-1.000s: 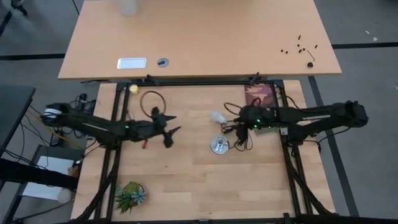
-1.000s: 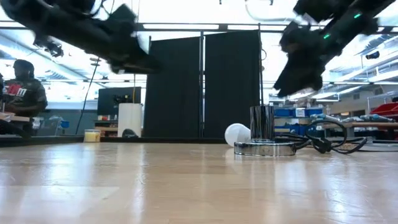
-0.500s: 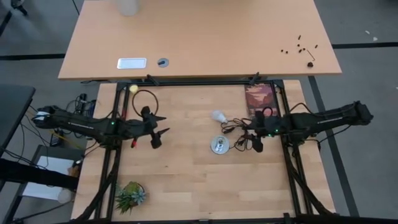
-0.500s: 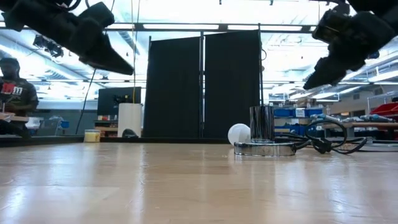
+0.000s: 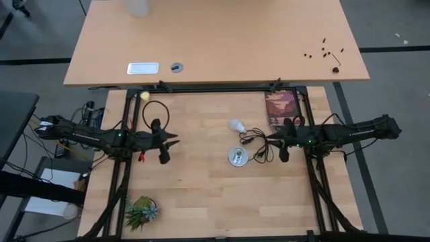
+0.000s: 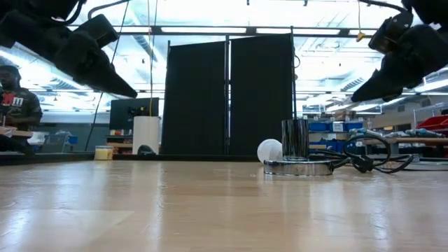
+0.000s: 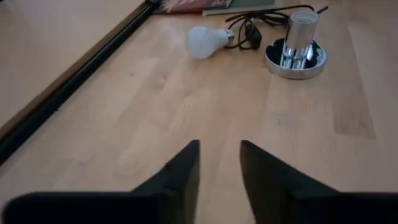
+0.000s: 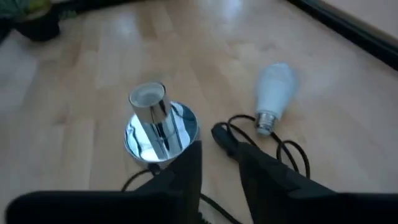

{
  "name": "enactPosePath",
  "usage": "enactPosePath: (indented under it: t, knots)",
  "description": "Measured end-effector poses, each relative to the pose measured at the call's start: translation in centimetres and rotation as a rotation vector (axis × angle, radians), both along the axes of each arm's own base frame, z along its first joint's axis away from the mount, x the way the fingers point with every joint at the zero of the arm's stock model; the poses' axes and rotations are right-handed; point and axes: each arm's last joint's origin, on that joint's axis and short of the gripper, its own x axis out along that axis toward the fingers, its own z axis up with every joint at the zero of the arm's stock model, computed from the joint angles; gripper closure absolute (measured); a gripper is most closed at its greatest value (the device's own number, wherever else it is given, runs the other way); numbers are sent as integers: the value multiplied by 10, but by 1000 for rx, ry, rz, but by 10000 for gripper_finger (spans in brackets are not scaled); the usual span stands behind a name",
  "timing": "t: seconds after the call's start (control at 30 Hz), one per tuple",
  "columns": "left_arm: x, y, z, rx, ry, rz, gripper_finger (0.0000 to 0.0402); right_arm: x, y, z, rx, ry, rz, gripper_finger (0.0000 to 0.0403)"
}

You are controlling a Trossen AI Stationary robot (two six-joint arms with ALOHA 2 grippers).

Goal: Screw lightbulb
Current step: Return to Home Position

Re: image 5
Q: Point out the white paper sheet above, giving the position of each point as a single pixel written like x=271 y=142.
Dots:
x=57 y=178

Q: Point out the white cup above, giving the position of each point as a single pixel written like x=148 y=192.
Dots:
x=137 y=8

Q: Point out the black power strip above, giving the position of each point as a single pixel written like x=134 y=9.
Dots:
x=89 y=112

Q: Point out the round grey desk grommet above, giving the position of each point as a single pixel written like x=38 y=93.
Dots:
x=177 y=67

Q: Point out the silver desk plate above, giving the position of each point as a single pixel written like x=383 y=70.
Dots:
x=142 y=68

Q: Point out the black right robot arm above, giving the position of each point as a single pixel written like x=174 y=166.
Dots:
x=352 y=132

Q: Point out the black equipment cart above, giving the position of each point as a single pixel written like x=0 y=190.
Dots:
x=43 y=193

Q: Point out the light brown wooden desk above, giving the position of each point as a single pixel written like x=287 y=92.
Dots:
x=218 y=40

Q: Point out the white lightbulb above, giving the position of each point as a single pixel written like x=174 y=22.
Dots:
x=236 y=125

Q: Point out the black side desk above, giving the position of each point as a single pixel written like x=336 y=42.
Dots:
x=15 y=117

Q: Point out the potted succulent plant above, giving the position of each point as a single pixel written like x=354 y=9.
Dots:
x=141 y=211

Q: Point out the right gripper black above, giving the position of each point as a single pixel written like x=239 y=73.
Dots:
x=290 y=139

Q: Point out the black clamp lever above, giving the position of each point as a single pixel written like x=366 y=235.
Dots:
x=275 y=85
x=165 y=86

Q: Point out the translucent plastic cup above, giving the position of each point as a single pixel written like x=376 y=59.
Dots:
x=70 y=211

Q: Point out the black hex key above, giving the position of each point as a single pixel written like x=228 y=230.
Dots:
x=336 y=59

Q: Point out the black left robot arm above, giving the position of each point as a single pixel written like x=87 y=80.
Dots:
x=84 y=134

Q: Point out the black power brick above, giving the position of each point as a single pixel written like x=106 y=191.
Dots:
x=60 y=151

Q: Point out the black stand leg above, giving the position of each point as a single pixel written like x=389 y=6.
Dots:
x=20 y=6

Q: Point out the black aluminium frame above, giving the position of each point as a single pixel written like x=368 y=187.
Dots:
x=218 y=90

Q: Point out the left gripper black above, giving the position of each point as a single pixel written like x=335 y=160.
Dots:
x=151 y=139

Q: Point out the book with sunset cover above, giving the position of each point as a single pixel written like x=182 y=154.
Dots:
x=281 y=106

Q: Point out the small black knob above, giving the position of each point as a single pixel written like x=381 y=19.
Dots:
x=335 y=70

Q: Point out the yellow candle jar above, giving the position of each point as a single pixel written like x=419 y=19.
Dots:
x=145 y=96

